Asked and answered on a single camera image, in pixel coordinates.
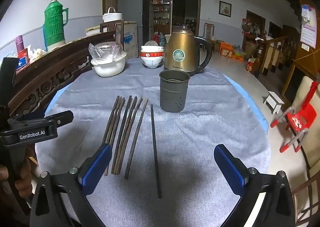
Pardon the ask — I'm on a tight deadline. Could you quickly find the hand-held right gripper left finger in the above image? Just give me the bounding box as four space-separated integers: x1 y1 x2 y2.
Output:
30 143 112 227

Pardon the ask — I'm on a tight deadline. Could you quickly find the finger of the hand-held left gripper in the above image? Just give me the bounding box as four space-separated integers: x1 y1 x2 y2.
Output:
45 111 74 138

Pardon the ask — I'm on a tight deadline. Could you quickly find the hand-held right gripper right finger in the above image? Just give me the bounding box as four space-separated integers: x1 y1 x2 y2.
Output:
214 143 296 227

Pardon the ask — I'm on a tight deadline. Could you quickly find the set of dark wooden chopsticks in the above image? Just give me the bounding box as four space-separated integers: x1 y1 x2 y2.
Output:
102 95 150 179

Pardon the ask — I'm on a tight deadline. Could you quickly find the black chopstick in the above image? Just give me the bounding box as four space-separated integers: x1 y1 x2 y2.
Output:
150 104 162 199

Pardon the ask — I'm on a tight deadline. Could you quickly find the grey metal chopstick holder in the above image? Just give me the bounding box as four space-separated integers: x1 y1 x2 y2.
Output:
159 70 191 113

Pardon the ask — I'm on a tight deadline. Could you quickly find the person's left hand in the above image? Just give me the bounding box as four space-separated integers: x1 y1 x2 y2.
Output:
14 162 33 199

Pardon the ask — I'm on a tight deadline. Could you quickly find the carved wooden bench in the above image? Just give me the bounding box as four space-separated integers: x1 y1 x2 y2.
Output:
7 30 118 165

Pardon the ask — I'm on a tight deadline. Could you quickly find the grey tablecloth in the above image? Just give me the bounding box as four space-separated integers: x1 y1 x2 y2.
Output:
35 57 272 227

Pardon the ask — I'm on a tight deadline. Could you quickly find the white plastic basin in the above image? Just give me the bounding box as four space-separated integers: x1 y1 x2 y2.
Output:
91 52 127 78

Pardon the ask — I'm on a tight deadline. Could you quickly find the blue table mat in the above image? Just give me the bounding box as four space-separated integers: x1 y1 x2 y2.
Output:
45 75 268 134

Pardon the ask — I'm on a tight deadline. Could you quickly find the red box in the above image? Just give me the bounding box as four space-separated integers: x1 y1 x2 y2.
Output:
17 48 30 65

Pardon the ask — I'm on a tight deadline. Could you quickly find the small white stool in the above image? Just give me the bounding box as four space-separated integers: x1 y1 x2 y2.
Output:
262 91 285 115

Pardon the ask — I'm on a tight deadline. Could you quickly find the clear plastic bag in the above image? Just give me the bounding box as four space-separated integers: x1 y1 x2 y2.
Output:
88 42 125 64

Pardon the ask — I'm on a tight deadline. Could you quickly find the red plastic child chair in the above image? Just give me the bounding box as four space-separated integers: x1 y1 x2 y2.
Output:
270 82 317 153

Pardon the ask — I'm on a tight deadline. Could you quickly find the purple box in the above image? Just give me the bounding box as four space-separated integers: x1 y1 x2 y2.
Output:
14 35 26 53

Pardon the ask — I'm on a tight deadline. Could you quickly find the green thermos flask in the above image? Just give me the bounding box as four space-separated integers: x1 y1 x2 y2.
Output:
42 0 69 52

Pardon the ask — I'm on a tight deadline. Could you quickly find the dark wooden chair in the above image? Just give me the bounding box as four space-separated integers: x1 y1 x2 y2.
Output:
99 19 125 51

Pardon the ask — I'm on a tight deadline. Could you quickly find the white chest freezer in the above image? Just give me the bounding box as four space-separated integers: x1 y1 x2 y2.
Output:
116 20 139 59

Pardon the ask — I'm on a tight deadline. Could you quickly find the white bowl red mark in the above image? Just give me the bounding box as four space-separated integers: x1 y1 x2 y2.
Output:
141 57 164 69

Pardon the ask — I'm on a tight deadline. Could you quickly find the white bowl red band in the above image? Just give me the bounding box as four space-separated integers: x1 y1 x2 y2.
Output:
140 51 165 59

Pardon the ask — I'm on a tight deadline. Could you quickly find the plain white bowl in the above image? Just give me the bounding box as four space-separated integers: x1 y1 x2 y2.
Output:
141 45 164 53

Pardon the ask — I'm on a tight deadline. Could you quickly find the white rice cooker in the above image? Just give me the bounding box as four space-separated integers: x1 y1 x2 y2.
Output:
102 7 123 23

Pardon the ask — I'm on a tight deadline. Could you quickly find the orange cardboard box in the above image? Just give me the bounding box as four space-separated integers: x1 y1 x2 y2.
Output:
219 41 235 58

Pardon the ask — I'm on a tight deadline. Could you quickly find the wooden stair railing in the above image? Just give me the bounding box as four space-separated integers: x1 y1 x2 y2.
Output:
257 30 302 79

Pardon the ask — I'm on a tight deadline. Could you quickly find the gold electric kettle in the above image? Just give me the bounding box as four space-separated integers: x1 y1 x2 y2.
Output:
164 25 213 77

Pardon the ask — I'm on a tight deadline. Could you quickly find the grey refrigerator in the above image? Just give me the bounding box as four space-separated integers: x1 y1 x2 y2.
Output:
117 0 150 44

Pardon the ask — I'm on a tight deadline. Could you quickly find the wooden shelf cabinet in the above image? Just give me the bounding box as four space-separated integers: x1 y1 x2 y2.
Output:
149 0 173 41

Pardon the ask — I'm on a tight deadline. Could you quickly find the framed wall picture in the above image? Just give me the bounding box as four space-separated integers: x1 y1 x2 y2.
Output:
219 1 232 16

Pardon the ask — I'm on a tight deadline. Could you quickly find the wall calendar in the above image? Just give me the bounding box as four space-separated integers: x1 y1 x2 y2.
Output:
299 4 318 49

